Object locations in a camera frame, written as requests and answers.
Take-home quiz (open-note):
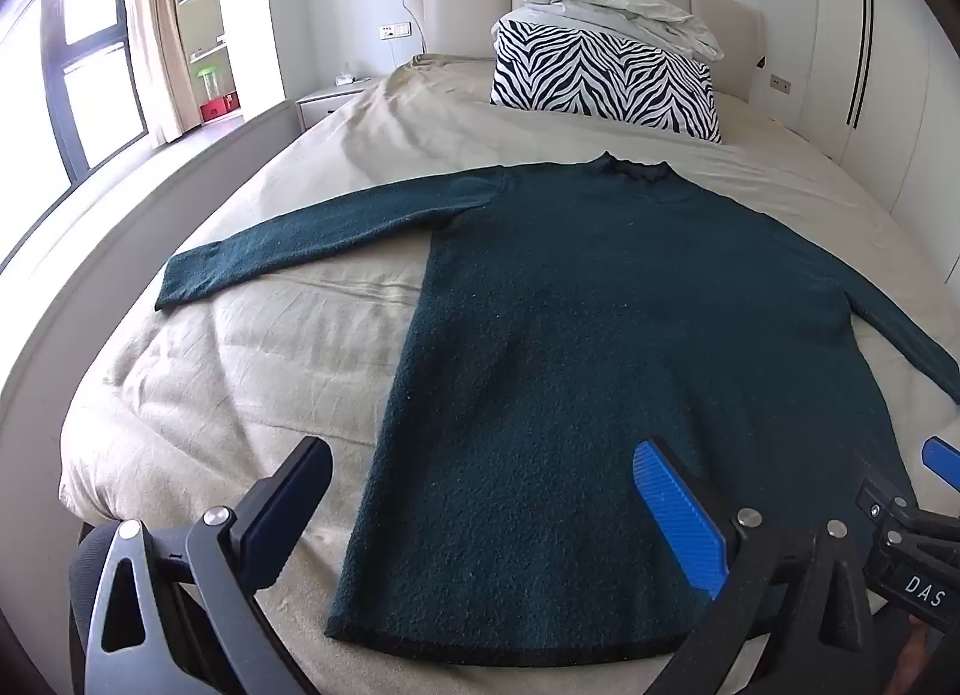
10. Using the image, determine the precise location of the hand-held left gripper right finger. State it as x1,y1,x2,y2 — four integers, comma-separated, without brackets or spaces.
634,440,875,695

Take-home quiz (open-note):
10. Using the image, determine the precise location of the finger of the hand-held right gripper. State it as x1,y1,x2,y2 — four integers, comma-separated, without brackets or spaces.
921,436,960,497
851,449,917,538

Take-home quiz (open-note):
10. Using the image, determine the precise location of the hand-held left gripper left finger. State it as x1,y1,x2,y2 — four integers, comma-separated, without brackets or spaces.
81,438,333,695

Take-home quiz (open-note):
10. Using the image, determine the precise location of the dark teal knit sweater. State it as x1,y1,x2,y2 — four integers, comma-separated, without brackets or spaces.
155,151,960,668

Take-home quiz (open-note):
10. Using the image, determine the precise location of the beige bed sheet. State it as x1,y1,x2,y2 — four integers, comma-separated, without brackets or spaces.
58,53,960,695

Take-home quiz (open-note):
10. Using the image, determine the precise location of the white wardrobe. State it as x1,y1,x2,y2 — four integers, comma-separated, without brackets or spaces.
795,0,960,216

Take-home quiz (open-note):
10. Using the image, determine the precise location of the white nightstand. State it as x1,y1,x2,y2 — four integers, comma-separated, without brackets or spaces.
296,78,376,133

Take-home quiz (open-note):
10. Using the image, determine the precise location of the zebra print pillow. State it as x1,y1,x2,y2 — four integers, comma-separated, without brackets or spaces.
490,20,722,143

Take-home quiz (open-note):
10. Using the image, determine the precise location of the black framed window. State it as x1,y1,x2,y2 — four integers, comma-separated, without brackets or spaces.
0,0,147,268

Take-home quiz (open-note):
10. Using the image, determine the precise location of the beige curtain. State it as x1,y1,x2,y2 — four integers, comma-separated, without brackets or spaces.
124,0,196,145

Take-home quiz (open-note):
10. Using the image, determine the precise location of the crumpled white duvet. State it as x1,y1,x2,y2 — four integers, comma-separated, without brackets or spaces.
501,0,725,62

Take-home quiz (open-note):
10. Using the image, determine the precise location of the white wall shelf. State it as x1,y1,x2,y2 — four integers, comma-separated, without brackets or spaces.
172,0,245,130

